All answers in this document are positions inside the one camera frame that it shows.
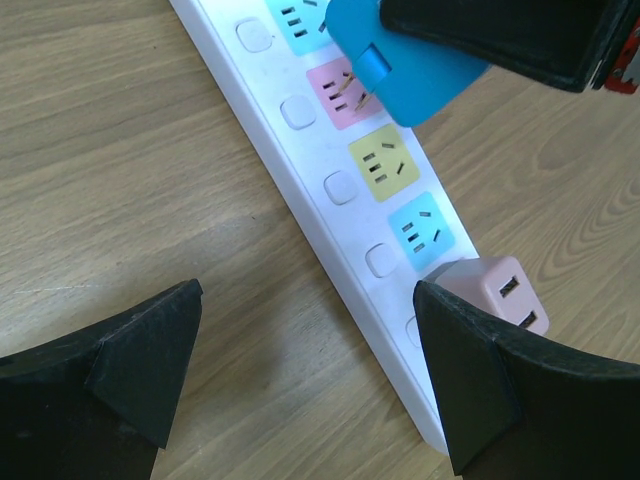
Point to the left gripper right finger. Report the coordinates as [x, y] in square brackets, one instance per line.
[516, 405]

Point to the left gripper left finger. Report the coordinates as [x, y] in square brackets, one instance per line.
[99, 403]

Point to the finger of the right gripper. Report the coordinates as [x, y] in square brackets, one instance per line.
[569, 45]

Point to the dusty pink USB charger cube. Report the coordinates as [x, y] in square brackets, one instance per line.
[496, 285]

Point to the blue square plug adapter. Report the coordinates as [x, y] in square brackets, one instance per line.
[412, 79]

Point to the white multicolour power strip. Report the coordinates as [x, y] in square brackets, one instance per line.
[360, 187]

